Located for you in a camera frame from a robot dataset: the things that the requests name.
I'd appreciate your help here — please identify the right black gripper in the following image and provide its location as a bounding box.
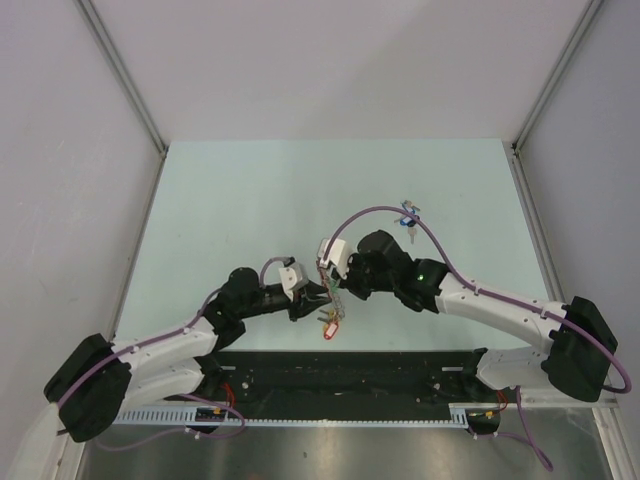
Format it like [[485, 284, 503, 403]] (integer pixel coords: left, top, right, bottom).
[[331, 251, 396, 301]]

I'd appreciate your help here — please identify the red handled key organizer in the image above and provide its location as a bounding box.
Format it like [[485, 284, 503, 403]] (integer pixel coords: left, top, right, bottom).
[[316, 261, 345, 321]]

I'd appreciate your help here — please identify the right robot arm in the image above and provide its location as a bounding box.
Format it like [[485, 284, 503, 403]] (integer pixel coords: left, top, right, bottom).
[[318, 230, 618, 402]]

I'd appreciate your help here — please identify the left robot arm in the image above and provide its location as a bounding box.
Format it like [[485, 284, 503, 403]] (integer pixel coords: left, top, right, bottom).
[[44, 264, 331, 443]]

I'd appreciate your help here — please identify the blue tagged key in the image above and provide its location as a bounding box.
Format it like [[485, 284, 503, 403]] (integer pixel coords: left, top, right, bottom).
[[394, 200, 420, 245]]

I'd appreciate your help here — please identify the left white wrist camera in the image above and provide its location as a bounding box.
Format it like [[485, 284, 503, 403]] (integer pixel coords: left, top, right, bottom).
[[278, 257, 309, 302]]

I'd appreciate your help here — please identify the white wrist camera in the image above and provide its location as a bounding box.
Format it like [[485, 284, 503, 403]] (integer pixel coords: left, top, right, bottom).
[[317, 238, 353, 279], [278, 257, 309, 302]]

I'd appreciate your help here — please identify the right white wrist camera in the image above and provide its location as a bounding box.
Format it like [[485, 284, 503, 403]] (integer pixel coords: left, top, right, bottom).
[[317, 238, 353, 279]]

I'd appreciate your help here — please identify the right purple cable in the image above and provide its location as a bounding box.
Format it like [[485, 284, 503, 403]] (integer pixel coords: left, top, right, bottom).
[[324, 205, 632, 395]]

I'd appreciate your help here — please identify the purple cable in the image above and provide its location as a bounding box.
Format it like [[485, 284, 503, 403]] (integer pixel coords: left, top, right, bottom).
[[55, 255, 294, 436], [324, 205, 632, 395]]

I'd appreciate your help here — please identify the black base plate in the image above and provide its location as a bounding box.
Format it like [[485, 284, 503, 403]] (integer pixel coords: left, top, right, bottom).
[[195, 350, 515, 420]]

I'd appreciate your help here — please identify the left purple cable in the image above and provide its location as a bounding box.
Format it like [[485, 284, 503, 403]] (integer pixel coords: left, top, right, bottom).
[[55, 255, 294, 436]]

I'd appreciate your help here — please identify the white slotted cable duct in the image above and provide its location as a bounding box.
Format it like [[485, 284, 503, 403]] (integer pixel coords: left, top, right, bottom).
[[113, 403, 498, 429]]

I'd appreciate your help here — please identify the right aluminium frame post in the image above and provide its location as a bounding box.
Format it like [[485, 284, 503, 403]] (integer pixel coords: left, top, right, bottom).
[[512, 0, 606, 151]]

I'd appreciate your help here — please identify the aluminium frame post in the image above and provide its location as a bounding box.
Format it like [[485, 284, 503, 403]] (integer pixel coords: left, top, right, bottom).
[[74, 0, 169, 156], [512, 0, 606, 151]]

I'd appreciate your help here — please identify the left aluminium frame post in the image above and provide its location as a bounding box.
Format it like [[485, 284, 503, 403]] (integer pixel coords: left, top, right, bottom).
[[74, 0, 169, 156]]

